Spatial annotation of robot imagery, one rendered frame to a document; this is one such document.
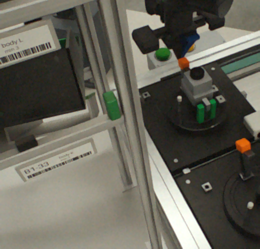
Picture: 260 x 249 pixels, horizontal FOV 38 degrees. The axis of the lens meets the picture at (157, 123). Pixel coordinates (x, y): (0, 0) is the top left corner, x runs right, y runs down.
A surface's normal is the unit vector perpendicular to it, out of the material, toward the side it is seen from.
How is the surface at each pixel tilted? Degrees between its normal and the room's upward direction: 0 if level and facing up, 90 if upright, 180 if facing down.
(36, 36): 90
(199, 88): 90
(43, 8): 90
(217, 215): 0
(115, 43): 90
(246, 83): 0
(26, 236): 0
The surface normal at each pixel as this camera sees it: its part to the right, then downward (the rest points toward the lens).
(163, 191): -0.07, -0.61
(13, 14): 0.41, 0.70
